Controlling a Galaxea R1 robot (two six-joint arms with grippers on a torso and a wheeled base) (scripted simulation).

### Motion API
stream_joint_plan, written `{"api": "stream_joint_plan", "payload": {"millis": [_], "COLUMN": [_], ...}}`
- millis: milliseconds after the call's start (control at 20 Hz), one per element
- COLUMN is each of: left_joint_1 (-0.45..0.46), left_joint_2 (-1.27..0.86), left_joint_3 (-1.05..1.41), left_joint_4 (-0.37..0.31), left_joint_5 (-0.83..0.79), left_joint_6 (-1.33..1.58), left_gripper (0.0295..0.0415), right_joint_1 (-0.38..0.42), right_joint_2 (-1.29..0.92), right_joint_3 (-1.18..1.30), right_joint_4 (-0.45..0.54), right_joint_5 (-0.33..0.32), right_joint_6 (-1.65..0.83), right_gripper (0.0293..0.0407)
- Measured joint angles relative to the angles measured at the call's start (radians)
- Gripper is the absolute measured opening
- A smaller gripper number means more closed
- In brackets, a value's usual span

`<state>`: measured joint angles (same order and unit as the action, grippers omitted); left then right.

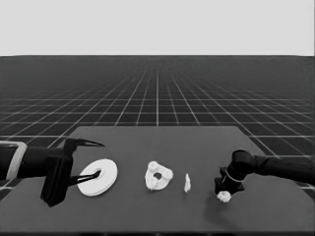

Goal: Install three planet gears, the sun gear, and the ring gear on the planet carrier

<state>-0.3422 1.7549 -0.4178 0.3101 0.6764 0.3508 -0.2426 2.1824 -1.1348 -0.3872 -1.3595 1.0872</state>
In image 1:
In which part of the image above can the large thick white disc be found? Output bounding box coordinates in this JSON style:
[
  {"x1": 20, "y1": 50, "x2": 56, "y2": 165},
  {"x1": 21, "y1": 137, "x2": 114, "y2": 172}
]
[{"x1": 77, "y1": 158, "x2": 119, "y2": 198}]

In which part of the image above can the white round carrier with pins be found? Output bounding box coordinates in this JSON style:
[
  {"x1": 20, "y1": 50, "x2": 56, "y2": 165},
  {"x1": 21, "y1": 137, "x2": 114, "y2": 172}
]
[{"x1": 144, "y1": 160, "x2": 174, "y2": 192}]

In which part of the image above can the small thin T-shaped piece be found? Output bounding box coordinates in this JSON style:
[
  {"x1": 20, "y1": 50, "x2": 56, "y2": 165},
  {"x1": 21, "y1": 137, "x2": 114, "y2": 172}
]
[{"x1": 183, "y1": 172, "x2": 192, "y2": 194}]

